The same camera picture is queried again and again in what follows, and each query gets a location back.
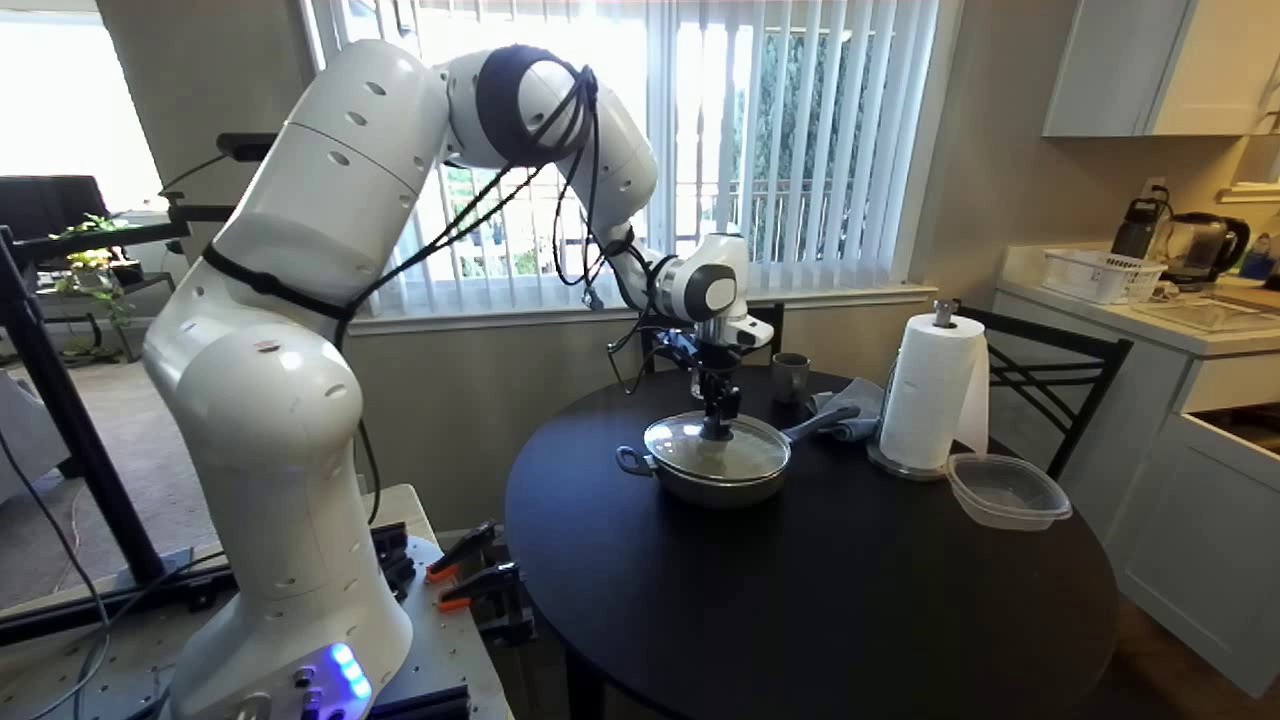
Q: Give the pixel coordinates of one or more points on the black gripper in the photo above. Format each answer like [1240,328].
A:
[723,371]

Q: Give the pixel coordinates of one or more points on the round glass pot lid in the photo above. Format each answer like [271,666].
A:
[694,460]

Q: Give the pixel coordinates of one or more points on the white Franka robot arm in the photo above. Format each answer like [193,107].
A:
[266,441]

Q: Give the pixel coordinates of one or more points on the grey pot white interior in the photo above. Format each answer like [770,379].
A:
[725,496]

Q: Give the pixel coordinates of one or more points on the grey ceramic mug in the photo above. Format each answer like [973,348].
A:
[789,386]

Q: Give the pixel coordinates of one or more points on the black cross-back chair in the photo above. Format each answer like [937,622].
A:
[764,314]
[1053,333]

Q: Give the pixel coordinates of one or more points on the blue folded cloth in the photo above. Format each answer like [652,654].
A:
[846,407]

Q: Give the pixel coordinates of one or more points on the white paper towel roll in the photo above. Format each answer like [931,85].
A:
[925,395]

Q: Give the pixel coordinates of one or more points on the white vertical window blinds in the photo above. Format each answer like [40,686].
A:
[801,147]

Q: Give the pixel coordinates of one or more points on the black clamp orange tips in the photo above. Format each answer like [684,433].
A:
[482,586]
[467,551]

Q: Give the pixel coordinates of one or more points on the clear plastic food container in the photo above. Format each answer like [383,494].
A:
[1005,491]

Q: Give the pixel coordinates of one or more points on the grey robot mounting platform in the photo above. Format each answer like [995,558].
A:
[444,641]

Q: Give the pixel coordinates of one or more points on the white plastic storage bin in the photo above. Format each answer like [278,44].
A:
[1102,273]

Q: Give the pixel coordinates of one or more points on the black countertop appliance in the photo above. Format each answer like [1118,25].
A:
[1140,220]

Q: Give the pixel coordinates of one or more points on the white kitchen counter peninsula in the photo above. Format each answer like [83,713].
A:
[1202,535]

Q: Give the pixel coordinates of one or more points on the black glass kettle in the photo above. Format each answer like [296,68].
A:
[1202,246]

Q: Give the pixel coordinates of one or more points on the white upper kitchen cabinet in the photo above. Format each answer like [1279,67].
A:
[1147,67]

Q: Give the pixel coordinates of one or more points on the green potted plant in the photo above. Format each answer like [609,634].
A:
[84,262]

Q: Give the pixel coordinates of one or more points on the black metal stand frame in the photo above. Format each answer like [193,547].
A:
[83,413]

